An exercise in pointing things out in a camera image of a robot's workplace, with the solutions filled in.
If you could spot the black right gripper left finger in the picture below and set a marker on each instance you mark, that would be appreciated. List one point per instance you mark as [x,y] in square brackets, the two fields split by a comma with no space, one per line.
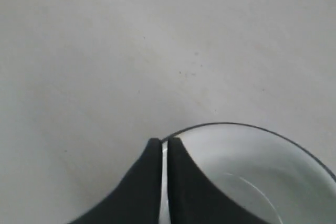
[137,197]

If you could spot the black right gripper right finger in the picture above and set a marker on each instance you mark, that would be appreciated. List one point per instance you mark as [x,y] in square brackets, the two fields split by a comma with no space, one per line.
[193,198]

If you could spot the white ceramic bowl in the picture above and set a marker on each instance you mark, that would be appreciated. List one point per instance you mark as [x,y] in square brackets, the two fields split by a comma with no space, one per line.
[267,174]

